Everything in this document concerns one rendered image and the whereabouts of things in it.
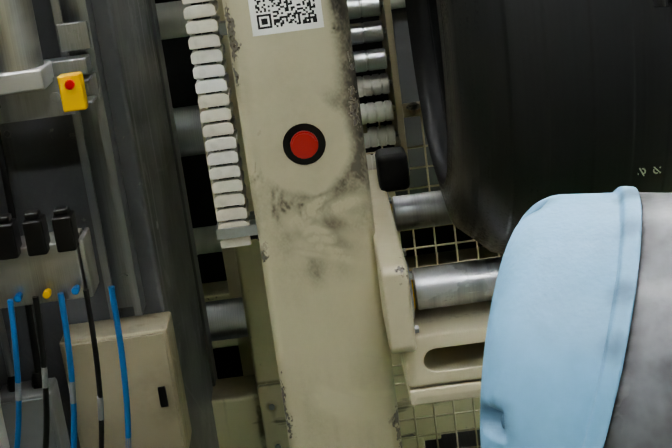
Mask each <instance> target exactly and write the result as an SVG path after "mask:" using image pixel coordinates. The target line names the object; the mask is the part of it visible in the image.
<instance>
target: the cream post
mask: <svg viewBox="0 0 672 448"><path fill-rule="evenodd" d="M222 3H223V10H224V17H225V23H226V29H227V35H228V40H229V46H230V53H231V61H232V69H233V76H234V82H235V89H236V96H237V102H238V109H239V115H240V122H241V129H242V135H243V142H244V148H245V155H246V161H247V168H248V175H249V181H250V188H251V194H252V201H253V207H254V214H255V220H256V225H257V230H258V237H259V243H260V249H261V256H262V265H263V272H264V280H265V286H266V293H267V300H268V306H269V313H270V319H271V326H272V333H273V339H274V346H275V352H276V359H277V366H278V372H279V379H280V385H281V392H282V398H283V405H284V412H285V418H286V425H287V431H288V438H289V445H290V448H403V447H402V439H401V431H400V423H399V415H398V407H397V399H396V391H395V383H394V374H393V366H392V358H391V351H390V348H389V343H388V338H387V333H386V328H385V323H384V318H383V313H382V305H381V297H380V289H379V281H378V273H377V265H376V257H375V249H374V241H373V236H374V234H375V232H376V230H375V222H374V214H373V206H372V198H371V189H370V181H369V173H368V165H367V157H366V149H365V141H364V133H363V125H362V117H361V109H360V101H359V93H358V85H357V77H356V69H355V62H354V55H353V48H352V40H351V30H350V21H349V13H348V4H347V0H321V6H322V14H323V21H324V27H321V28H314V29H306V30H299V31H291V32H284V33H276V34H268V35H261V36H253V32H252V25H251V18H250V11H249V4H248V0H222ZM304 130H305V131H310V132H312V133H313V134H314V135H315V136H316V138H317V140H318V150H317V152H316V153H315V154H314V155H313V156H312V157H310V158H307V159H302V158H299V157H297V156H295V155H294V154H293V152H292V151H291V147H290V142H291V139H292V137H293V136H294V134H296V133H297V132H299V131H304Z"/></svg>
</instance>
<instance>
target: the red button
mask: <svg viewBox="0 0 672 448"><path fill-rule="evenodd" d="M290 147H291V151H292V152H293V154H294V155H295V156H297V157H299V158H302V159H307V158H310V157H312V156H313V155H314V154H315V153H316V152H317V150H318V140H317V138H316V136H315V135H314V134H313V133H312V132H310V131H305V130H304V131H299V132H297V133H296V134H294V136H293V137H292V139H291V142H290Z"/></svg>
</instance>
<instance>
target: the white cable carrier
mask: <svg viewBox="0 0 672 448"><path fill-rule="evenodd" d="M182 3H183V4H187V5H186V7H185V9H184V10H183V13H184V18H185V19H186V20H188V19H189V20H188V22H187V24H186V32H187V34H188V35H191V36H190V38H189V40H188V44H189V49H190V50H193V51H192V53H191V63H192V64H193V65H195V66H194V68H193V76H194V79H197V81H196V84H195V89H196V93H197V94H199V97H198V106H199V108H202V109H201V112H200V119H201V122H202V123H204V124H203V127H202V132H203V136H204V137H206V140H205V148H206V151H207V152H208V155H207V162H208V165H209V166H210V169H209V176H210V179H211V180H213V181H212V185H211V186H212V192H213V194H215V196H214V204H215V207H216V208H217V210H216V217H217V221H218V222H219V224H218V229H223V228H231V227H238V226H246V225H253V224H256V220H255V215H250V212H249V210H248V205H249V202H248V198H247V197H246V191H247V189H246V185H245V183H244V171H243V170H242V169H241V166H242V159H241V157H240V156H239V153H240V144H239V142H237V139H238V130H237V129H236V128H235V124H236V119H235V116H234V114H232V113H233V109H234V106H233V102H232V101H231V100H230V98H231V95H232V92H231V88H230V86H228V82H229V74H228V73H227V72H226V71H225V70H226V67H227V61H226V59H225V58H224V57H223V56H224V53H225V46H224V44H223V43H221V40H222V38H223V35H227V29H226V23H225V21H220V16H219V15H218V14H217V13H216V11H217V10H218V2H217V0H182ZM220 243H221V248H222V249H226V248H234V247H241V246H249V245H251V238H250V236H245V237H238V238H230V239H223V240H220Z"/></svg>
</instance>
